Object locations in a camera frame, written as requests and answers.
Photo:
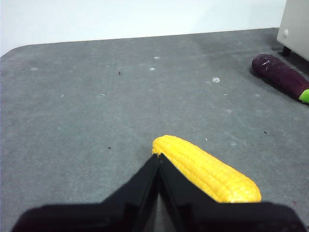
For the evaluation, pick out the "yellow corn cob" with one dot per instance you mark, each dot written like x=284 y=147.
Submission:
x=207 y=169

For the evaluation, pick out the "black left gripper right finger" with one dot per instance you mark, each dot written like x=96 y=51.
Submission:
x=217 y=217

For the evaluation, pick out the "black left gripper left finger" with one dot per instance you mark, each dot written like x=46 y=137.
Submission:
x=96 y=217

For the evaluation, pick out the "purple toy eggplant green stem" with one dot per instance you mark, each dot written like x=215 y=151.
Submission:
x=277 y=72

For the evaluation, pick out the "white Toshiba toaster oven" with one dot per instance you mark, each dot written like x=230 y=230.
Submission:
x=297 y=24

